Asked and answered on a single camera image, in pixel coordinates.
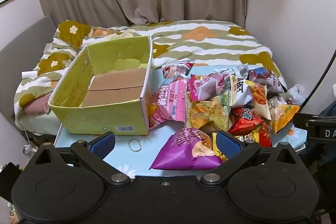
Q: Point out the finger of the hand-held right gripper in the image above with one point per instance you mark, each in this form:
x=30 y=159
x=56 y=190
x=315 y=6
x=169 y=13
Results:
x=300 y=120

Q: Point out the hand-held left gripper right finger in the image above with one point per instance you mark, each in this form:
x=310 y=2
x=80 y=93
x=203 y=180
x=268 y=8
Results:
x=228 y=145

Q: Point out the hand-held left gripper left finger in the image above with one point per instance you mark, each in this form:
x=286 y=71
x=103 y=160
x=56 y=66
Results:
x=105 y=141

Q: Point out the yellow orange snack packet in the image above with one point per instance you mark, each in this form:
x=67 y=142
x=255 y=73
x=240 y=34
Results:
x=282 y=116

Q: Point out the yellow-green cardboard box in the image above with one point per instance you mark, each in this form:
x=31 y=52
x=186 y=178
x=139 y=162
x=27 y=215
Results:
x=105 y=119

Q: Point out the blue denim jeans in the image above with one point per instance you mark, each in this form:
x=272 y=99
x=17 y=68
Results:
x=329 y=111

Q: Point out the white plastic bag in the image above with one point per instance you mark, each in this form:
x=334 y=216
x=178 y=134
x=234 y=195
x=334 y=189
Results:
x=296 y=92

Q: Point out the rubber band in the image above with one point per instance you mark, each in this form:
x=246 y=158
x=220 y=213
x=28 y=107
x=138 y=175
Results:
x=135 y=145

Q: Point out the red snack packet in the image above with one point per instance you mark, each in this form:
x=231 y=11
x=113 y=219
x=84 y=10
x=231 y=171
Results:
x=244 y=119

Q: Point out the black thin pole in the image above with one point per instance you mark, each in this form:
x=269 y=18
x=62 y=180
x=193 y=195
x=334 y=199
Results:
x=314 y=90

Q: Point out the pale orange snack packet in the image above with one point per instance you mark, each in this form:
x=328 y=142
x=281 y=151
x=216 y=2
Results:
x=207 y=113

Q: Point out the white black orange snack packet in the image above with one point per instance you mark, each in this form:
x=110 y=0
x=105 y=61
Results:
x=241 y=92

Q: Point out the pink marshmallow packet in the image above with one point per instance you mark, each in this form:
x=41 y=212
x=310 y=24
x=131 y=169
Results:
x=168 y=103

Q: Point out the grey newspaper print snack packet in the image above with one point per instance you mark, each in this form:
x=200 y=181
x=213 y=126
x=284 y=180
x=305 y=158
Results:
x=236 y=70

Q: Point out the pink pillow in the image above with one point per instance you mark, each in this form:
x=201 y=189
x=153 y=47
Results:
x=36 y=106

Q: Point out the floral striped blanket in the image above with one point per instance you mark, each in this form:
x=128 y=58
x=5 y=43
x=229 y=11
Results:
x=197 y=48

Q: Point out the grey bed headboard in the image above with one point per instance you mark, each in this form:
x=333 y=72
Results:
x=15 y=53

